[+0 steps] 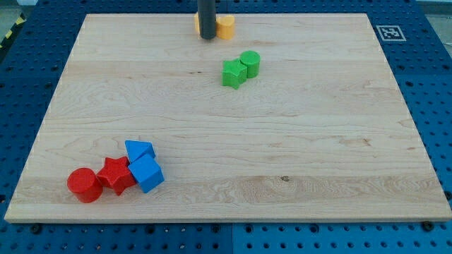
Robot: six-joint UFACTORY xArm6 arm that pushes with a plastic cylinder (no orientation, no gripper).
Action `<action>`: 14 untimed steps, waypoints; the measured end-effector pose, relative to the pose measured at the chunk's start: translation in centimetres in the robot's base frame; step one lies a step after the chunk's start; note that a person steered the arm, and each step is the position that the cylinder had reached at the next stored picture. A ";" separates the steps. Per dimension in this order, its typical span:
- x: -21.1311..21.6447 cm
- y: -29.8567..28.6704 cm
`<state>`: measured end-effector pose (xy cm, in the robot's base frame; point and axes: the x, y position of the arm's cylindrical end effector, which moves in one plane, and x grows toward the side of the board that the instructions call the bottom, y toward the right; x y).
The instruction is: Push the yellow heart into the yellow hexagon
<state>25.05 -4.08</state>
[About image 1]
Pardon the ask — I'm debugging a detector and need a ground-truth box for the yellow heart block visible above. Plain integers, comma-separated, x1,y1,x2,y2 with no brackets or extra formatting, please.
216,15,235,40

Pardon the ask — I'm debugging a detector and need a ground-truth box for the yellow hexagon block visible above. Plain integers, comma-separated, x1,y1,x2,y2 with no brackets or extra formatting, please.
194,12,200,35

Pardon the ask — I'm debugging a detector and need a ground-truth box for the green star block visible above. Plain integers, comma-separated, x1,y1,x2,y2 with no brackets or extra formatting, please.
222,59,247,90

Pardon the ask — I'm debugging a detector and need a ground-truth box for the light wooden board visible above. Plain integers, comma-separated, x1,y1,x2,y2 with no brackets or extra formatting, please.
5,13,451,223

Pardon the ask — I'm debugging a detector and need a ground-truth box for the green cylinder block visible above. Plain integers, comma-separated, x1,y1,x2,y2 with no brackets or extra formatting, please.
239,51,261,78

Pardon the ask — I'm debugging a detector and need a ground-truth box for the blue cube block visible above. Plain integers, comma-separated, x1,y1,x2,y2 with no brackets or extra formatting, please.
129,154,165,193

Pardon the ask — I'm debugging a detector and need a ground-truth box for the blue triangle block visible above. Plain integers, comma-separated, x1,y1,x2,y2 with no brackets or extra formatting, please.
124,140,156,162

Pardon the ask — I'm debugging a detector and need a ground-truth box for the red star block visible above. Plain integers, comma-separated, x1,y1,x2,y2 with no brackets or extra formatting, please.
97,157,136,195

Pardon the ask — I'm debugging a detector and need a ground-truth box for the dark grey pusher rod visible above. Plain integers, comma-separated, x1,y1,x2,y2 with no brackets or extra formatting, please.
197,0,216,40

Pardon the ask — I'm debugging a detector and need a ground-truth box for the red cylinder block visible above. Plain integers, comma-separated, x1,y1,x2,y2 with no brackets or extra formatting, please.
66,167,103,203

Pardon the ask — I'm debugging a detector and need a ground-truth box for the white fiducial marker tag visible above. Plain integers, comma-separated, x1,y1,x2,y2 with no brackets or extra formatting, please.
376,25,406,42

